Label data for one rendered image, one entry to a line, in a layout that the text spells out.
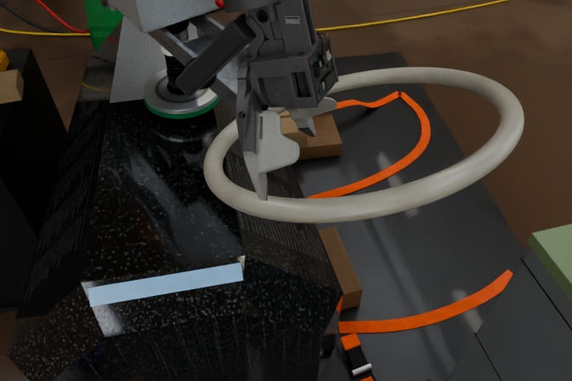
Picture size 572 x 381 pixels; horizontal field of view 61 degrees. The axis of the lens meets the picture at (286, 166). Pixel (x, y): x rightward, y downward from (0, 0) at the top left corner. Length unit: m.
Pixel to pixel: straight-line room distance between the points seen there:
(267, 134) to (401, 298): 1.54
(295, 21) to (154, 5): 0.70
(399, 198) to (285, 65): 0.21
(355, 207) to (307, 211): 0.06
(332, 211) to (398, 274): 1.47
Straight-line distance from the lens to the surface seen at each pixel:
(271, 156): 0.48
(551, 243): 1.13
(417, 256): 2.09
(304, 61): 0.46
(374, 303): 1.94
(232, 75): 1.07
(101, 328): 1.10
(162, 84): 1.42
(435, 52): 3.31
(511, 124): 0.69
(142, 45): 1.72
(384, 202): 0.56
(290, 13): 0.47
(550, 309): 1.18
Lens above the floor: 1.69
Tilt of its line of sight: 46 degrees down
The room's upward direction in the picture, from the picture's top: straight up
